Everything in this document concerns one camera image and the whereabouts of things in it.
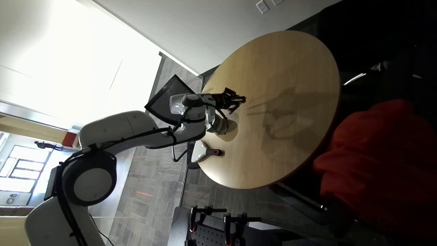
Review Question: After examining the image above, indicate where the black clamp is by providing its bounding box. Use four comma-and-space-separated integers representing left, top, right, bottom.
189, 205, 228, 237
223, 212, 262, 246

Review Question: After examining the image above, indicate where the black mesh office chair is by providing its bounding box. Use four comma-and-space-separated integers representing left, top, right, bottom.
144, 74, 206, 170

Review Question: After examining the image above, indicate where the window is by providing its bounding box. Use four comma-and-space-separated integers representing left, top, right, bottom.
0, 145, 52, 194

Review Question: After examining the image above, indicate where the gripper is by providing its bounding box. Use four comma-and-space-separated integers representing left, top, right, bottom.
212, 88, 246, 114

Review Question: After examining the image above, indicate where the red wall sign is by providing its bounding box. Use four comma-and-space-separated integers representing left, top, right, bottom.
62, 132, 79, 148

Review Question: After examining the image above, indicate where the red cloth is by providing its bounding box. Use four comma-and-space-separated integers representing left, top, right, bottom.
313, 99, 437, 236

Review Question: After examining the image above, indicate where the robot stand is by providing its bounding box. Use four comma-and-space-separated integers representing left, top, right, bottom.
167, 206, 284, 246

